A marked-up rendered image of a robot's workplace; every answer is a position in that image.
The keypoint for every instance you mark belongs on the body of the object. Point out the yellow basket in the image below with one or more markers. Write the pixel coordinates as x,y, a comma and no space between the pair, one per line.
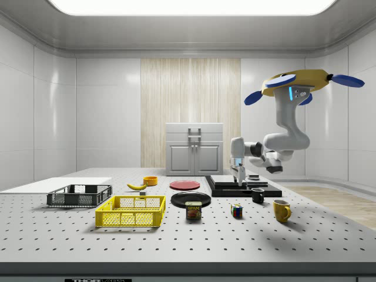
129,218

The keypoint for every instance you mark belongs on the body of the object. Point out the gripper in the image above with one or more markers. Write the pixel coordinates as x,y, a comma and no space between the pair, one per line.
241,173

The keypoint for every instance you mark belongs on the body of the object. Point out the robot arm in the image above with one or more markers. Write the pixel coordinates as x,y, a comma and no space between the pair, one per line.
286,117

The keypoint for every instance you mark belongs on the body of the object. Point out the black stove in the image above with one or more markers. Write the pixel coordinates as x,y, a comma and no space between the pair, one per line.
235,191

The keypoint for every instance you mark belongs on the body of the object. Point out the red plate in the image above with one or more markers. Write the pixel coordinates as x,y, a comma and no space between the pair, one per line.
184,185

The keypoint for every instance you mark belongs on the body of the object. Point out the white board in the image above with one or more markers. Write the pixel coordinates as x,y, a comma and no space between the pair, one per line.
44,183

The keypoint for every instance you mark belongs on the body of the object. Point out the flat-sided can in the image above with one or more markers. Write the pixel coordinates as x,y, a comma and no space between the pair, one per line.
193,211

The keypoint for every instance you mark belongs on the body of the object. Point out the puzzle cube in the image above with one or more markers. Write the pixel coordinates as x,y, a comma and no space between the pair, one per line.
236,211

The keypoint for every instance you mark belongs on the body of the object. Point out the yellow bowl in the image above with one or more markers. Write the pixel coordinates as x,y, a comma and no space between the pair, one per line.
150,181

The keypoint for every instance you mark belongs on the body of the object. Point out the drone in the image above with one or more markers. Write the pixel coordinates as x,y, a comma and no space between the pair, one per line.
305,77

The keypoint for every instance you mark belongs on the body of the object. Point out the banana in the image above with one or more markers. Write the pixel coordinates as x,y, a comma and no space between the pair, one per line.
136,187

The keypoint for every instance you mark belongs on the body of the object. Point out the dark grey basket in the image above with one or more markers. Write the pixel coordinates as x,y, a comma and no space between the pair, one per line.
73,199

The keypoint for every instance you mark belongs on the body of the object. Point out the black plate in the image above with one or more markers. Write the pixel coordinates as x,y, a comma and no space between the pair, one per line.
182,198

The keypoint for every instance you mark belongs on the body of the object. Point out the black mug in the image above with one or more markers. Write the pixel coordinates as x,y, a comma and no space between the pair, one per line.
257,196

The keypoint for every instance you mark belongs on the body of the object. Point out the white cabinet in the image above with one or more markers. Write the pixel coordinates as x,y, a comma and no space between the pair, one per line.
194,155

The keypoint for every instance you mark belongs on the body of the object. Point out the yellow mug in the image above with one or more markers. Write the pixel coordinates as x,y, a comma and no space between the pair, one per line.
280,211

